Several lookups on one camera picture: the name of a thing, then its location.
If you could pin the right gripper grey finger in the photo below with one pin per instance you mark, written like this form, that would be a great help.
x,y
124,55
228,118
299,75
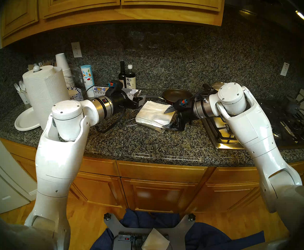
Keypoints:
x,y
170,109
170,126

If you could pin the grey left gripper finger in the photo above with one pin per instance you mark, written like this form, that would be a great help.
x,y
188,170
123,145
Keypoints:
x,y
140,98
139,104

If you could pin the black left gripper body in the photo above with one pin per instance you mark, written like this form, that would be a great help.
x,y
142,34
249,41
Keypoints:
x,y
124,99

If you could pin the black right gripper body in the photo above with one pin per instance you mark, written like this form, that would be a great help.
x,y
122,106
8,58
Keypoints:
x,y
185,112

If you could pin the white napkin stack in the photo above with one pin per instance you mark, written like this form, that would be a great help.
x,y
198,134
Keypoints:
x,y
153,112

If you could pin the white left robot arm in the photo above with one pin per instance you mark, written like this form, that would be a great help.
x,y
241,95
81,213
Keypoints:
x,y
60,161

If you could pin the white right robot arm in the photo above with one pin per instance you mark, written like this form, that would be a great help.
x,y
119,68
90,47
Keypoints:
x,y
256,137

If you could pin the steel napkin holder plate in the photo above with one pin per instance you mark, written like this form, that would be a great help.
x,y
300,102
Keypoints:
x,y
154,128

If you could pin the white holder wooden sticks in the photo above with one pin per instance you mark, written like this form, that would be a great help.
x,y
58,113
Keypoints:
x,y
47,63

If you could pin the white towel holder knob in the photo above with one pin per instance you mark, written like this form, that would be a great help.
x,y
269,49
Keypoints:
x,y
36,68

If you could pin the soy sauce bottle white cap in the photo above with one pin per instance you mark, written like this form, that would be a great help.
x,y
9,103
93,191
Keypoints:
x,y
130,80

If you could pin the dark wine bottle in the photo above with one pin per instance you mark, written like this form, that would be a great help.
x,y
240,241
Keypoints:
x,y
121,79

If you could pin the blue white foil box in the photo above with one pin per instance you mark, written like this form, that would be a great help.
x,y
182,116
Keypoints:
x,y
101,90

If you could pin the steel cooking pot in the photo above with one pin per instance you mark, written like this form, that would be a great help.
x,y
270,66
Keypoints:
x,y
217,86

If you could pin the leaf print cylinder container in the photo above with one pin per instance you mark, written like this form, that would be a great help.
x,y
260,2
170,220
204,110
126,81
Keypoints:
x,y
87,79

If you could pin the wooden lower drawer front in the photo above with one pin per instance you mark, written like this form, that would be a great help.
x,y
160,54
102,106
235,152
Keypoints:
x,y
232,175
162,171
102,166

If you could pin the steel gas cooktop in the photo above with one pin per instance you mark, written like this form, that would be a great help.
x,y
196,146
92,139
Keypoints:
x,y
225,137

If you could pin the blue patterned paper bowls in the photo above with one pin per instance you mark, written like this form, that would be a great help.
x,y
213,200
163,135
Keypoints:
x,y
76,94

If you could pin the clear plastic bag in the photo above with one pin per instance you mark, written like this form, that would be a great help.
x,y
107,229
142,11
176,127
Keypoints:
x,y
77,76

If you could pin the white paper cup stack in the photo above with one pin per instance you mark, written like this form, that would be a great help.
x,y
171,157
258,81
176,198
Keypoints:
x,y
63,68

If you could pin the wooden lower cabinet door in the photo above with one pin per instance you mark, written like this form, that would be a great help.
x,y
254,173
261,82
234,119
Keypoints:
x,y
225,197
159,196
100,189

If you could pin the white paper towel roll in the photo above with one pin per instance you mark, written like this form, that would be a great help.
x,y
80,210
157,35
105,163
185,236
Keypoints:
x,y
46,95

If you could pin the black base knob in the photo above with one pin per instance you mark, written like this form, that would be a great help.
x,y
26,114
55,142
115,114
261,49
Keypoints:
x,y
107,216
191,217

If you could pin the white cup plastic forks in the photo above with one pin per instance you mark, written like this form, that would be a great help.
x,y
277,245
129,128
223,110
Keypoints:
x,y
23,95

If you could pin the white paper plate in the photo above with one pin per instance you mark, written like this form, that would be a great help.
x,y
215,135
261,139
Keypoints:
x,y
25,120

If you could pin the black kettle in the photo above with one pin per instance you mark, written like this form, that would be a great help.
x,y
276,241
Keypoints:
x,y
295,105

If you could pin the loose white paper sheet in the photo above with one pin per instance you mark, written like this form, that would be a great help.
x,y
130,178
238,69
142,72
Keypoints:
x,y
155,240

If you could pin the dark blue cloth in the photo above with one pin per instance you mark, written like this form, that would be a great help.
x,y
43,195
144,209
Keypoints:
x,y
214,239

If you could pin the grey power strip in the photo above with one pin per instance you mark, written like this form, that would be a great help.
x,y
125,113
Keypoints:
x,y
123,240

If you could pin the dark range hood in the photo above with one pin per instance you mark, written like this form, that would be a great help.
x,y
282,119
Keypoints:
x,y
271,10

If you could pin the white appliance door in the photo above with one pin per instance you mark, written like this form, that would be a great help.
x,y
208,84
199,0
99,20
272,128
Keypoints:
x,y
3,184

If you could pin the range hood light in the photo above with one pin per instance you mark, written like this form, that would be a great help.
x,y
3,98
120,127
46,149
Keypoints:
x,y
303,17

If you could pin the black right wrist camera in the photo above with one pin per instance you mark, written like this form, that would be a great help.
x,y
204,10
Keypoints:
x,y
183,103

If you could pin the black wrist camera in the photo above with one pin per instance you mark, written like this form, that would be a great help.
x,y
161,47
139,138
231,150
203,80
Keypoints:
x,y
183,103
115,85

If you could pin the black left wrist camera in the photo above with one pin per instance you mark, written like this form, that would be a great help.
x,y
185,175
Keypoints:
x,y
115,85

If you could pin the wooden lower cabinet frame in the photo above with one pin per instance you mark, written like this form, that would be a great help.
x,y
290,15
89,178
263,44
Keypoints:
x,y
210,174

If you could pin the wooden cabinet frame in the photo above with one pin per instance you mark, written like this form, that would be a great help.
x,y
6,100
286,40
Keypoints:
x,y
210,174
154,17

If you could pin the white wall outlet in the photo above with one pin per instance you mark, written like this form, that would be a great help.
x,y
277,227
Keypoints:
x,y
284,69
76,49

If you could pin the wooden upper cabinet frame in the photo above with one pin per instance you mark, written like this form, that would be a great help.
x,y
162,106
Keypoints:
x,y
154,17

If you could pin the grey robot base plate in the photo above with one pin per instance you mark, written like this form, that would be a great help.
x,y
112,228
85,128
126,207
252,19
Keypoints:
x,y
178,233

